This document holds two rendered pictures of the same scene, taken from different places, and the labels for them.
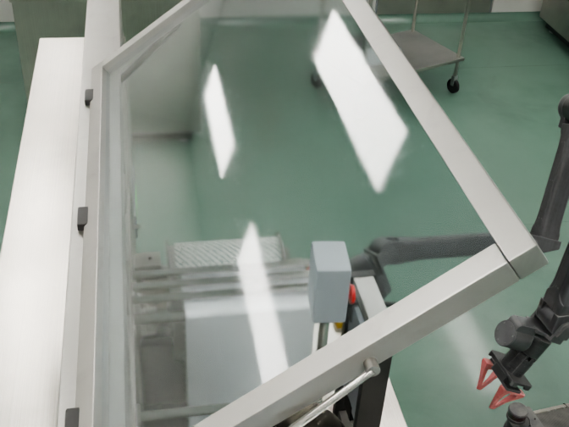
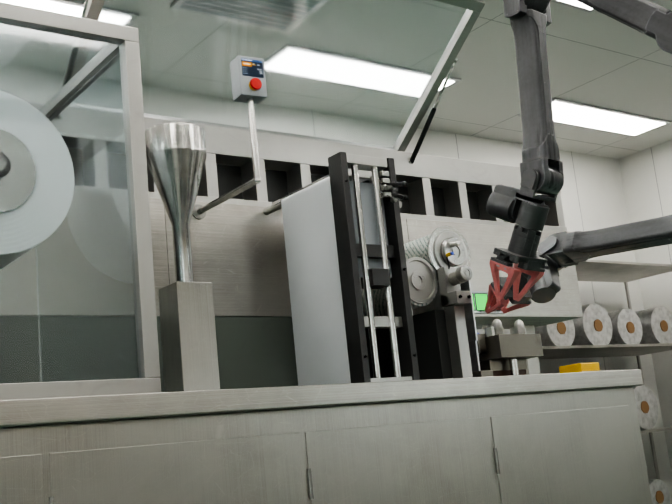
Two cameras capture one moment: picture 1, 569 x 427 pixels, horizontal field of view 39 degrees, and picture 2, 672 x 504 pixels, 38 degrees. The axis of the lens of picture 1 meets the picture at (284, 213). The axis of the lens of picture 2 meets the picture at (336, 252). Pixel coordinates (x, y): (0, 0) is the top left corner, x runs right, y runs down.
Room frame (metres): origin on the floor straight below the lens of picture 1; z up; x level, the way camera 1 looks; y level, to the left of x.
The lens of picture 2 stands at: (0.11, -2.12, 0.76)
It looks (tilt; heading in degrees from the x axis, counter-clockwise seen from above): 12 degrees up; 65
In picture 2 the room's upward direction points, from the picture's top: 6 degrees counter-clockwise
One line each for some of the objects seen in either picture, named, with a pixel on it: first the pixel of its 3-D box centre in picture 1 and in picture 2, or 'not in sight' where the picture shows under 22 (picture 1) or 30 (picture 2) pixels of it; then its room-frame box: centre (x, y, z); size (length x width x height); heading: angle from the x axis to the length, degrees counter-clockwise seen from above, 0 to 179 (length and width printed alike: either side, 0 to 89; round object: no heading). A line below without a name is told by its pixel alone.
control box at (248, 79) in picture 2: not in sight; (249, 78); (0.90, -0.08, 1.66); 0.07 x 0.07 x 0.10; 7
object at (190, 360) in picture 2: not in sight; (184, 279); (0.72, -0.04, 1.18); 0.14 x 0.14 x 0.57
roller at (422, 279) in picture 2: not in sight; (387, 289); (1.30, 0.10, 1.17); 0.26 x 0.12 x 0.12; 102
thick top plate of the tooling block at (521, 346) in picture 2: not in sight; (468, 355); (1.58, 0.20, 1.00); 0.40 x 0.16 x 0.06; 102
